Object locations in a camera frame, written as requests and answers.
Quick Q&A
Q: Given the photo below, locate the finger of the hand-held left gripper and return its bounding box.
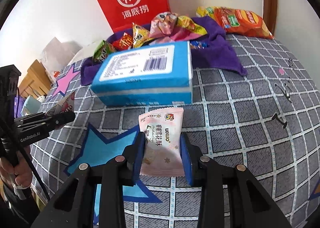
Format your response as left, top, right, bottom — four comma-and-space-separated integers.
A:
14, 110, 76, 132

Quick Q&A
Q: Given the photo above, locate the dark blue snack packet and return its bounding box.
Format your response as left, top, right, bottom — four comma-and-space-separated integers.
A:
189, 40, 209, 50

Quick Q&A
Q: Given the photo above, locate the yellow rice cracker packet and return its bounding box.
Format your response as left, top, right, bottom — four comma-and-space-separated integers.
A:
132, 22, 152, 48

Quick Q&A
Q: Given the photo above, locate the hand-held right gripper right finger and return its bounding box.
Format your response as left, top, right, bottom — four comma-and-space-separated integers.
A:
180, 133, 293, 228

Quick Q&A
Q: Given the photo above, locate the wooden chair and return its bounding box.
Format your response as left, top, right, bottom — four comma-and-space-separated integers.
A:
19, 59, 52, 99

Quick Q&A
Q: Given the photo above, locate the light pink snowflake snack packet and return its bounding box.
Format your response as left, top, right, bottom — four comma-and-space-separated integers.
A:
138, 107, 185, 177

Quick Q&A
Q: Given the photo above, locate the person's left forearm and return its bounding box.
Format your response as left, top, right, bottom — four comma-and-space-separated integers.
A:
0, 183, 40, 221

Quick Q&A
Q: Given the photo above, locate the light blue container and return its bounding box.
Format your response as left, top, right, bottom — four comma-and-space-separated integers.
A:
21, 96, 42, 116

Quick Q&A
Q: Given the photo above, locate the blue tissue pack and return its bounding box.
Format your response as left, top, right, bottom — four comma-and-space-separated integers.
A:
90, 40, 193, 106

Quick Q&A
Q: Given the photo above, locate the white plastic bag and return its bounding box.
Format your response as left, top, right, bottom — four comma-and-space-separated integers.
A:
39, 37, 83, 83

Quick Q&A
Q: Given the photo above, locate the purple towel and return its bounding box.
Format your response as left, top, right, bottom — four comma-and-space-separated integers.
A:
80, 16, 248, 86

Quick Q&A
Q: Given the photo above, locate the red snack packet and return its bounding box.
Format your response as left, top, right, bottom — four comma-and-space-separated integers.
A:
112, 31, 133, 51

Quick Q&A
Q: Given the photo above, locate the yellow chip bag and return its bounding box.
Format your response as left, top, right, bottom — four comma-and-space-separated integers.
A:
196, 6, 219, 18

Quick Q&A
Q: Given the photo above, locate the green snack packet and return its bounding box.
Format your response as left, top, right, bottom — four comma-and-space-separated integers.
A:
93, 40, 117, 63

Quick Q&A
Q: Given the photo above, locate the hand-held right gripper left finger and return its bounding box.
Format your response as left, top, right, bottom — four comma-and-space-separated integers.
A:
30, 132, 147, 228

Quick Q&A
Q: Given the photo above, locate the grey checkered tablecloth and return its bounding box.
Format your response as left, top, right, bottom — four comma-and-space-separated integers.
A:
30, 31, 320, 228

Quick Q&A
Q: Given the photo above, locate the person's left hand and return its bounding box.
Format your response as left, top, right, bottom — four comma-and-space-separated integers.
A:
0, 153, 34, 188

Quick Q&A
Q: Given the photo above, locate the yellow fries snack packet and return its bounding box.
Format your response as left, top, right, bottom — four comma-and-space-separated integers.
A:
176, 15, 208, 36

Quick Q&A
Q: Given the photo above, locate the orange chip bag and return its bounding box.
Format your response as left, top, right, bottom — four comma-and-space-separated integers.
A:
214, 7, 274, 40

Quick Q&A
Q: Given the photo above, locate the white snack packet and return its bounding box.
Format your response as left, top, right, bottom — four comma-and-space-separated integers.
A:
46, 91, 75, 117

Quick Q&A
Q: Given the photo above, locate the pink panda snack packet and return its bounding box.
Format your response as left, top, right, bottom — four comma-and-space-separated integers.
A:
149, 12, 178, 39

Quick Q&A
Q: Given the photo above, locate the purple bag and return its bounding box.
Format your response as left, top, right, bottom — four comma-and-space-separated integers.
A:
14, 95, 25, 118

